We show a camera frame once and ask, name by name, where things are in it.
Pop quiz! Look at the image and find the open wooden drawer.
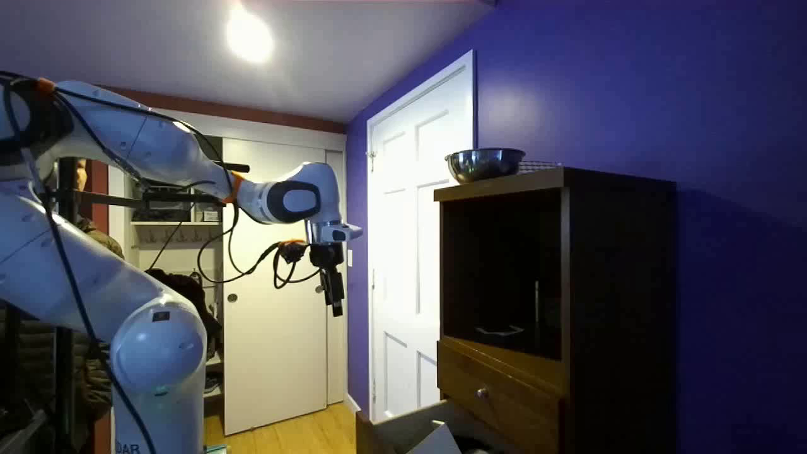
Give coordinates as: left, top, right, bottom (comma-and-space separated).
356, 402, 509, 454

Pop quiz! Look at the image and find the metal bowl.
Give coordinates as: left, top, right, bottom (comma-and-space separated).
447, 149, 525, 181

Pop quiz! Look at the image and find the ceiling light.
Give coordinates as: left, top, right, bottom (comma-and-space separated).
225, 2, 274, 65

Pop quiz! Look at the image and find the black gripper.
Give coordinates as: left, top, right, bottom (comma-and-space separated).
311, 245, 343, 317

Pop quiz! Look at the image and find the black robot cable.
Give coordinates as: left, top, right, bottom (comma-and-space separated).
195, 200, 325, 293

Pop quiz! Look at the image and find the white panel door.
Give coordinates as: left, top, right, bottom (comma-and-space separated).
368, 51, 474, 422

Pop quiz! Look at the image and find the dark wooden cabinet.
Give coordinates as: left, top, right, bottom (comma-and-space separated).
433, 170, 675, 454

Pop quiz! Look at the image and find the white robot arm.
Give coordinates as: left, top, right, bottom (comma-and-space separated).
0, 74, 358, 454

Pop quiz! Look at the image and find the white closet door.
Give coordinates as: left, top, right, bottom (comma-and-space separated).
220, 137, 350, 437

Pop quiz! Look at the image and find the wall shelf with items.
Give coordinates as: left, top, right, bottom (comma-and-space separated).
131, 183, 220, 245

